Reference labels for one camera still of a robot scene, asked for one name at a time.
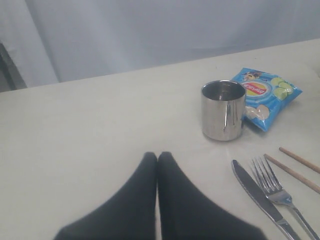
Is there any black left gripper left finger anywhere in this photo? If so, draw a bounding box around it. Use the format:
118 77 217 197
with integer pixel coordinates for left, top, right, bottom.
55 152 157 240

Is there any silver metal fork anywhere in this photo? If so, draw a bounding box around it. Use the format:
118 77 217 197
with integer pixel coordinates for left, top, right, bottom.
251 157 320 240

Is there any silver foil packet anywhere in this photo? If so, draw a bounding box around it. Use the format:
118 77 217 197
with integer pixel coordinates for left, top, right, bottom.
201 79 246 142

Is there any brown wooden chopstick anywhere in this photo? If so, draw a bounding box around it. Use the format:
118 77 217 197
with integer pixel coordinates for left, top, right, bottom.
278 146 320 174
263 153 320 194

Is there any silver metal table knife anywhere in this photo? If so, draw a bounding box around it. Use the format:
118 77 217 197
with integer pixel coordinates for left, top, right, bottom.
231 159 301 240

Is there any blue potato chips bag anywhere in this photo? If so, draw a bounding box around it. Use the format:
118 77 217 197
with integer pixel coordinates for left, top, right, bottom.
231 68 303 132

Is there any grey background curtain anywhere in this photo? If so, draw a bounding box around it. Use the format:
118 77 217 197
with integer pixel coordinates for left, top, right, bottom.
0 0 320 88

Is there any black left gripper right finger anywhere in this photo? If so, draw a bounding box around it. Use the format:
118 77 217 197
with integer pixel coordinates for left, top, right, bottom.
157 151 266 240

